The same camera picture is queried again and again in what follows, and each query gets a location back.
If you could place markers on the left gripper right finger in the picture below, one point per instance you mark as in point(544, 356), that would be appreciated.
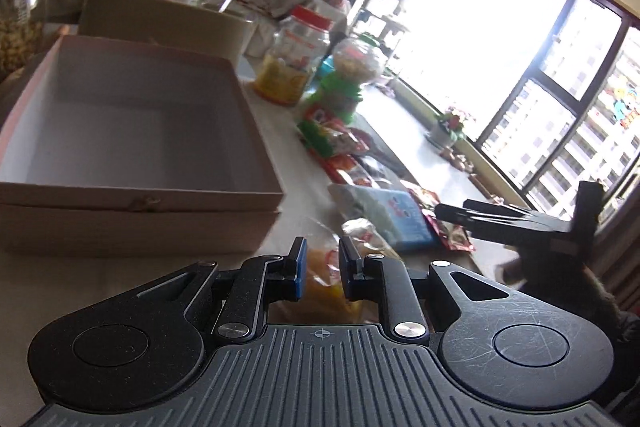
point(386, 282)

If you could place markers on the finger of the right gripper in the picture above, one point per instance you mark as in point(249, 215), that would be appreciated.
point(519, 232)
point(499, 211)

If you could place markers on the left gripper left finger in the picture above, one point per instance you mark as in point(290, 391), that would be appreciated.
point(259, 282)

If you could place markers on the orange yellow snack packet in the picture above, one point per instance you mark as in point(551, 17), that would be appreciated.
point(323, 301)

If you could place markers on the light blue snack packet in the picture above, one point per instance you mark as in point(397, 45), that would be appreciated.
point(394, 214)

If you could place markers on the green red snack packet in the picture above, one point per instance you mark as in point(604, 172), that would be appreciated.
point(327, 135)

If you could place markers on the small potted flower plant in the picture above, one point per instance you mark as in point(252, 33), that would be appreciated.
point(448, 128)

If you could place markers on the green candy dispenser jar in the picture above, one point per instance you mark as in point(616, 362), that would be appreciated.
point(355, 63)

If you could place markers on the pink cardboard box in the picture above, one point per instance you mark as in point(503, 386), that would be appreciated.
point(122, 149)

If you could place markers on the red lid plastic jar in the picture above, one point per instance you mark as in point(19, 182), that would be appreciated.
point(296, 52)

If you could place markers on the beige tissue box organizer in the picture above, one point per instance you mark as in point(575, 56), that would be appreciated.
point(167, 23)

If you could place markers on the large glass cookie jar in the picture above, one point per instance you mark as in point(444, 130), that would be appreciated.
point(21, 26)

